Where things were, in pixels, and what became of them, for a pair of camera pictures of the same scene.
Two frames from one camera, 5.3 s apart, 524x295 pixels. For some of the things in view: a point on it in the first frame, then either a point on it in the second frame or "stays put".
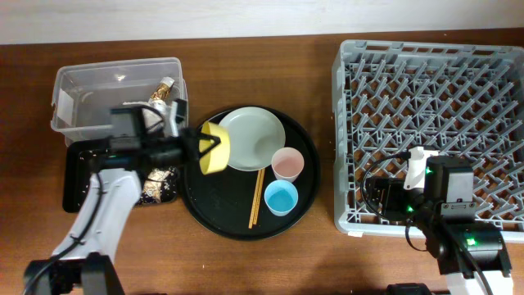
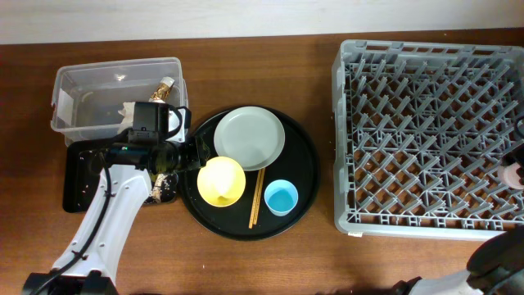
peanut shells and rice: [160, 186] stays put
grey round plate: [255, 134] stays put
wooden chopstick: [255, 200] stays put
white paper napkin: [169, 111] → [128, 112]
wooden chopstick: [259, 196] stays put
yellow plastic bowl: [218, 158] → [222, 182]
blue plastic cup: [281, 197] stays put
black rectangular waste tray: [159, 186] stays put
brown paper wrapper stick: [163, 89] stays put
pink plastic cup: [287, 163] → [507, 174]
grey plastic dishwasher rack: [467, 100] stays put
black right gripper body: [398, 199] → [518, 154]
